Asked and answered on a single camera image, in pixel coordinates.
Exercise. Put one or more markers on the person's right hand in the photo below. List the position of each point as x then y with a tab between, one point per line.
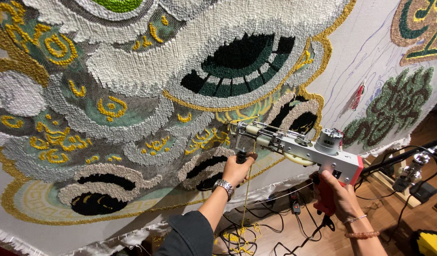
341	199

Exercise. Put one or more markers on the person's left hand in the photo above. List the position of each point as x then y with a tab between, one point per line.
235	170

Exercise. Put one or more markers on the person's left fingers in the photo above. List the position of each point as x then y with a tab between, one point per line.
249	158

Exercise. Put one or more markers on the silver and red tufting gun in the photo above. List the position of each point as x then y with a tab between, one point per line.
303	151

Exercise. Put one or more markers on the silver metal wristwatch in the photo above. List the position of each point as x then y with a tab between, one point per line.
223	186

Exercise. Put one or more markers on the yellow yarn strand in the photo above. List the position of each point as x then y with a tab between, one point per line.
245	213

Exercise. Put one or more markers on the black power strip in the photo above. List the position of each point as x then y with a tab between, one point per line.
295	202

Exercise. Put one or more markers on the large tufted rug canvas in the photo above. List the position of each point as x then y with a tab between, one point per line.
175	92

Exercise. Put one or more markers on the red and white yarn tassel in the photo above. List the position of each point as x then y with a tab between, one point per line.
357	96

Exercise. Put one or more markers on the black metal bar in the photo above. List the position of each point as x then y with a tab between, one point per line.
403	154

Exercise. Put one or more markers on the silver tufting gun on stand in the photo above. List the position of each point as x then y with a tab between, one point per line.
412	172

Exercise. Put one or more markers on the black power adapter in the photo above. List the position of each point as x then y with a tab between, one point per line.
423	191

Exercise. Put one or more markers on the yellow and black tufted piece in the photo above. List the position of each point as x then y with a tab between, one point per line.
430	243

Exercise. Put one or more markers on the wooden tufting frame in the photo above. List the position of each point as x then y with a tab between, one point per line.
389	177

